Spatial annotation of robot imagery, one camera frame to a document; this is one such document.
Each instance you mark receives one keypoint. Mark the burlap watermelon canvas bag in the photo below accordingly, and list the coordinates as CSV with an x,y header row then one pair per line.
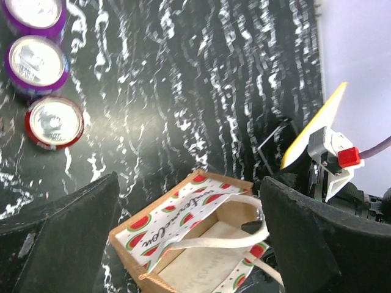
x,y
191,238

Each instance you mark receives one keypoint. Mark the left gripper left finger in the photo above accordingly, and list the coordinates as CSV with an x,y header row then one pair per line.
x,y
58,247

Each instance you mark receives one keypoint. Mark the purple Fanta can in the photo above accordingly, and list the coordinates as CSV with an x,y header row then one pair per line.
x,y
43,18
36,66

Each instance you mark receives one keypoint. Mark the orange-framed whiteboard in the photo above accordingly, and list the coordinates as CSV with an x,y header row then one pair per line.
x,y
324,117

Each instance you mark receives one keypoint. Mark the red soda can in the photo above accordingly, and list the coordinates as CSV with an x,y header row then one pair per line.
x,y
54,122

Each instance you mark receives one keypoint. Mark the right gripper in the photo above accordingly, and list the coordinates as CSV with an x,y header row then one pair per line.
x,y
312,182

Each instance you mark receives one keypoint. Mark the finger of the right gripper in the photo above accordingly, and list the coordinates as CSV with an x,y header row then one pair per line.
x,y
251,227

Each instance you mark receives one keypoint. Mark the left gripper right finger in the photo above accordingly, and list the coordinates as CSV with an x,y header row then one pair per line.
x,y
320,248

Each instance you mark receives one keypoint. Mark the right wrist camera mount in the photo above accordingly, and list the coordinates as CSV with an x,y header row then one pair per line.
x,y
337,155

